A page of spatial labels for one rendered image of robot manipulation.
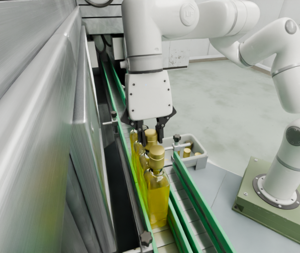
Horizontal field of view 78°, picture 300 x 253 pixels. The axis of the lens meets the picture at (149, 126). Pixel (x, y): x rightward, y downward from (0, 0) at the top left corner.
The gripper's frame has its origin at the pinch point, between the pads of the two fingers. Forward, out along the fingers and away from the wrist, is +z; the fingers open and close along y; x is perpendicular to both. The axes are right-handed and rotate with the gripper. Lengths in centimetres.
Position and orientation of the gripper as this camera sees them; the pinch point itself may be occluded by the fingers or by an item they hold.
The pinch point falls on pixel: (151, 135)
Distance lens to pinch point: 45.4
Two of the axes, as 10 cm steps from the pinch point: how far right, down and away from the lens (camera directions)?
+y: 9.6, -1.7, 2.4
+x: -2.8, -3.1, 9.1
